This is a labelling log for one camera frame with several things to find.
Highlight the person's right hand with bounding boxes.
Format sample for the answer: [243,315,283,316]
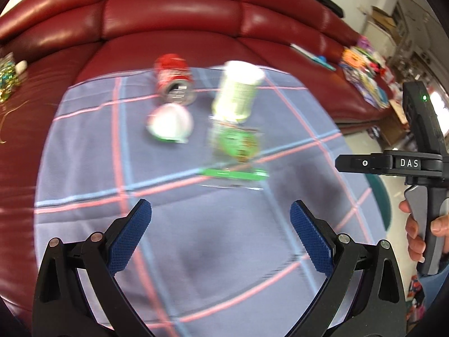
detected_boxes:
[399,200,449,263]

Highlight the tall white green-print cup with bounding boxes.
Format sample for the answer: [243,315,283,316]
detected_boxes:
[211,61,265,123]

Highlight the green snack packet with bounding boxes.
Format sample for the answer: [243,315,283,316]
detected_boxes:
[198,114,270,192]

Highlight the shiny colourful wrapper pile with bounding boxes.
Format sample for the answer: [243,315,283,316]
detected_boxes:
[0,53,21,104]

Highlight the red drink can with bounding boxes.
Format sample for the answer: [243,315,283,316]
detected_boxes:
[154,53,197,106]

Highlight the thin teal book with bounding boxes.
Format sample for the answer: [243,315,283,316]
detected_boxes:
[290,43,336,71]

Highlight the teal plastic bin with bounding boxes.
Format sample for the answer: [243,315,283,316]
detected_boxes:
[366,175,391,232]

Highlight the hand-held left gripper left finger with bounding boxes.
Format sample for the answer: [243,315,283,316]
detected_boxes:
[33,198,157,337]

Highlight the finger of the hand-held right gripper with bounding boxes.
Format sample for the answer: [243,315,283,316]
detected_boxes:
[335,152,394,176]

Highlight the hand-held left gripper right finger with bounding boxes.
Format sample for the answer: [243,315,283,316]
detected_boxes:
[284,199,407,337]

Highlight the stack of colourful books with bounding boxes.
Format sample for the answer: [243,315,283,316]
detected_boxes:
[340,37,391,109]

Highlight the brown cardboard box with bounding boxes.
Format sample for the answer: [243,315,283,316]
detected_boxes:
[377,100,411,148]

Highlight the blue checked cloth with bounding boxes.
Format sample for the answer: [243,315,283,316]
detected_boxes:
[33,64,384,337]

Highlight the red leather sofa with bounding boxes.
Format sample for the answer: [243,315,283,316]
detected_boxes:
[0,0,398,309]

